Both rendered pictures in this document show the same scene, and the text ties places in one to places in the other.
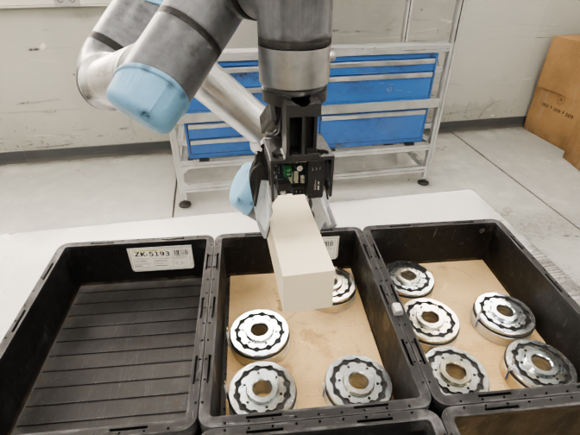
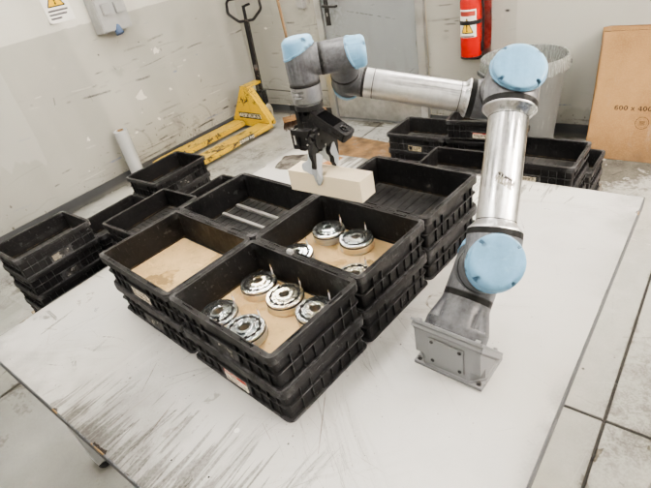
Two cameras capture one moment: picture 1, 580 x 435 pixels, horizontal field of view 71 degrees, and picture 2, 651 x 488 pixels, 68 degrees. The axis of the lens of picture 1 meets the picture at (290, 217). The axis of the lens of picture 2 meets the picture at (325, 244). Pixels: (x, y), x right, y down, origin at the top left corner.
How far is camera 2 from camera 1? 1.59 m
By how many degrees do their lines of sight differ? 105
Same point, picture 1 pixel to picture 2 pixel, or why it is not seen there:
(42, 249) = (595, 224)
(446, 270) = not seen: hidden behind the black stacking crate
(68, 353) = (420, 198)
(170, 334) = not seen: hidden behind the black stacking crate
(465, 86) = not seen: outside the picture
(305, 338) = (341, 259)
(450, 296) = (286, 333)
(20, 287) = (545, 214)
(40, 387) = (407, 190)
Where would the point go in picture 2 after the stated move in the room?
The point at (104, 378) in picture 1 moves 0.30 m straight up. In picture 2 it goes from (393, 204) to (384, 118)
